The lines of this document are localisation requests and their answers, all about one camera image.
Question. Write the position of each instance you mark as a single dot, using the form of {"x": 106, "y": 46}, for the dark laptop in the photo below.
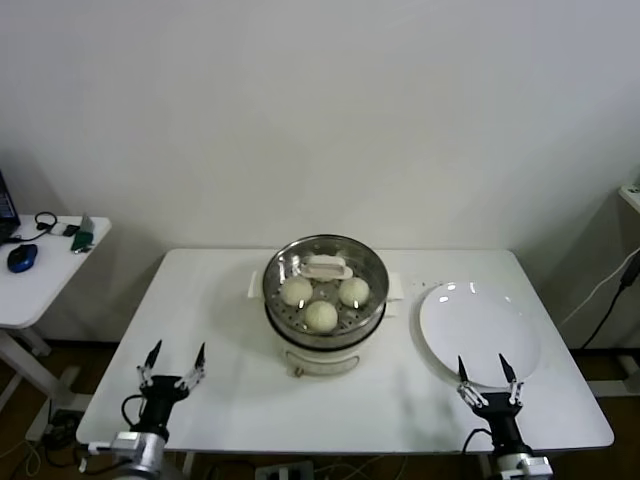
{"x": 6, "y": 210}

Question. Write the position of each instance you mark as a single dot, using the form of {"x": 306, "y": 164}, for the blue computer mouse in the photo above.
{"x": 22, "y": 258}

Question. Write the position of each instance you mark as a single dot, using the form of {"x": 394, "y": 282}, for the green and grey gadget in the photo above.
{"x": 82, "y": 237}

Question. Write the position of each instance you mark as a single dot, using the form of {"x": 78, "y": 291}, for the white electric cooking pot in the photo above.
{"x": 320, "y": 360}

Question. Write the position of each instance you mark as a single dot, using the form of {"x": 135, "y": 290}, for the perforated stainless steel steamer basket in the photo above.
{"x": 360, "y": 327}

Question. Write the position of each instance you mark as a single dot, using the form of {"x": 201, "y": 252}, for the small black device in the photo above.
{"x": 71, "y": 230}

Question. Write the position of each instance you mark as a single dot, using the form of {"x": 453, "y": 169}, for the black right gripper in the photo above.
{"x": 502, "y": 407}

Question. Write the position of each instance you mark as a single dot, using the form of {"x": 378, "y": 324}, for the white floor power strip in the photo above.
{"x": 285, "y": 471}

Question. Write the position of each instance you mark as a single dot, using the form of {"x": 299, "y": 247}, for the large white plate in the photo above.
{"x": 475, "y": 335}

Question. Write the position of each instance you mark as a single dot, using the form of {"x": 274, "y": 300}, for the white desk foot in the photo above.
{"x": 627, "y": 372}

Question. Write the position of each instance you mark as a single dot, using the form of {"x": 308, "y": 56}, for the white side table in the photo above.
{"x": 45, "y": 285}

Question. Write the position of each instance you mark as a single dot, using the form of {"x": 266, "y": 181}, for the small white device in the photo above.
{"x": 58, "y": 231}

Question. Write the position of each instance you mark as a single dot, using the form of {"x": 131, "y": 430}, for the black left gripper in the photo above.
{"x": 160, "y": 395}

